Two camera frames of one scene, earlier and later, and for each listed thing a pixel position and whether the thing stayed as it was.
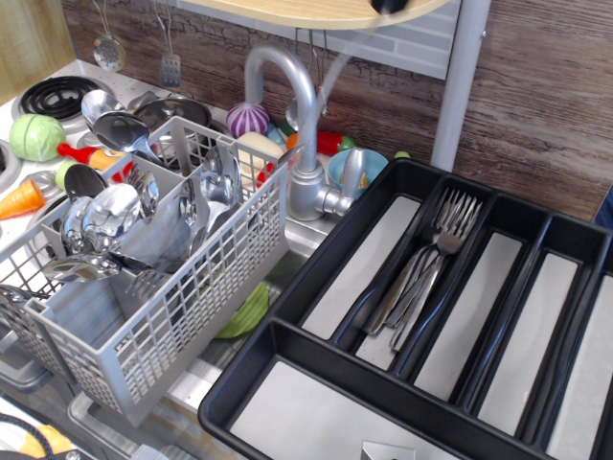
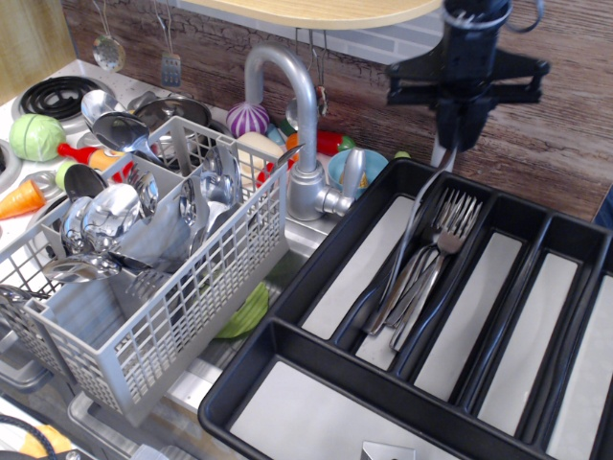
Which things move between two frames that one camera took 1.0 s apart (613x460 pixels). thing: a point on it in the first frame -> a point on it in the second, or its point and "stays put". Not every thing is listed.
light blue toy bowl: (337, 165) stays put
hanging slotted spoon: (108, 52) stays put
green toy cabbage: (35, 137) stays put
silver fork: (337, 71) -> (421, 195)
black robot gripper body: (388, 7) -> (468, 73)
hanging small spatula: (170, 63) stays put
